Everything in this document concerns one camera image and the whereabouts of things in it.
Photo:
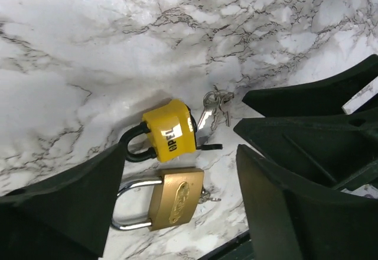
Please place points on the silver keys of yellow padlock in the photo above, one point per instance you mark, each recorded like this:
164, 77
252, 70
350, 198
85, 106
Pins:
215, 103

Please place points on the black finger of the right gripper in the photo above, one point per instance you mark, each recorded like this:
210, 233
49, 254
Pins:
321, 98
337, 151

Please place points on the silver keys of small padlock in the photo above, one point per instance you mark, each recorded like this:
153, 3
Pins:
206, 197

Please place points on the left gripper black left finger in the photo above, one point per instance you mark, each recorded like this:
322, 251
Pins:
66, 216

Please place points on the yellow padlock black shackle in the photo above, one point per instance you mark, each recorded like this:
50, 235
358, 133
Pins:
171, 131

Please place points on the small brass padlock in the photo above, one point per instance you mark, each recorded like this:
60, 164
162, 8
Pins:
175, 197

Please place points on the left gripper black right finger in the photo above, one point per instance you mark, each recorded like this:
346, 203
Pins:
290, 217

